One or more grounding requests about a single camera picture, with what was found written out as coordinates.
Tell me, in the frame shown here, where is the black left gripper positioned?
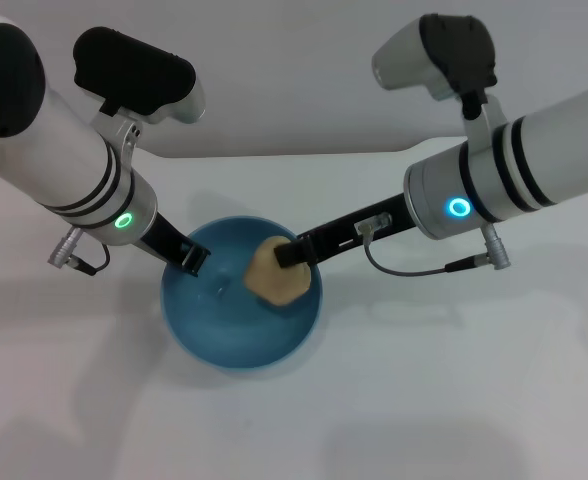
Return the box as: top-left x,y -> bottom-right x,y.
135,211 -> 212,278

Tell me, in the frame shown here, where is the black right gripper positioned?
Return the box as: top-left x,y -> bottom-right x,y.
272,192 -> 417,271

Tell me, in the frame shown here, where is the tan egg yolk pastry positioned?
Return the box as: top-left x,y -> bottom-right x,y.
243,235 -> 312,308

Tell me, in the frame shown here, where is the blue bowl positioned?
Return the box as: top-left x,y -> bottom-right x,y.
160,215 -> 323,373

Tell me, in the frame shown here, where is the left gripper cable with plugs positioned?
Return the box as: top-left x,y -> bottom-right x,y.
47,226 -> 111,277

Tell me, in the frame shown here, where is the gripper cable with plugs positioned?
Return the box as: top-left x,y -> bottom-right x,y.
353,211 -> 501,277
47,226 -> 111,277

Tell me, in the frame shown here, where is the right gripper cable with plugs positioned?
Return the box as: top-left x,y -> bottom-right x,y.
353,211 -> 501,277

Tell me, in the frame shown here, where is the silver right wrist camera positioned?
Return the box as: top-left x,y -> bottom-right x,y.
370,13 -> 501,147

